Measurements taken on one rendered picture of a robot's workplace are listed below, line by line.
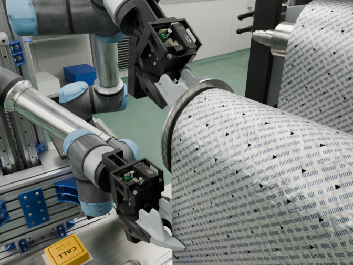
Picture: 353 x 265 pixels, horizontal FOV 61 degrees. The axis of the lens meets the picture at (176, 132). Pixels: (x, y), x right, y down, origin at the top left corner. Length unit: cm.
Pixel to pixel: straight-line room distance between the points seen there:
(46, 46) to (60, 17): 344
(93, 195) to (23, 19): 36
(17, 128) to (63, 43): 286
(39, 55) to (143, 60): 361
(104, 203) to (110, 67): 59
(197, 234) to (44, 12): 46
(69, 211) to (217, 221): 114
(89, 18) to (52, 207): 96
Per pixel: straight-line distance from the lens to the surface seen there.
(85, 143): 63
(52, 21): 63
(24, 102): 85
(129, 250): 73
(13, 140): 138
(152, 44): 45
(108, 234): 77
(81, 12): 63
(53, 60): 412
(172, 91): 45
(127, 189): 47
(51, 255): 73
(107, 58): 112
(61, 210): 144
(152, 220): 47
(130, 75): 53
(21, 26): 64
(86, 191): 68
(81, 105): 124
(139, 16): 50
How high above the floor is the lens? 145
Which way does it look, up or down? 28 degrees down
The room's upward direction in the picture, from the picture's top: straight up
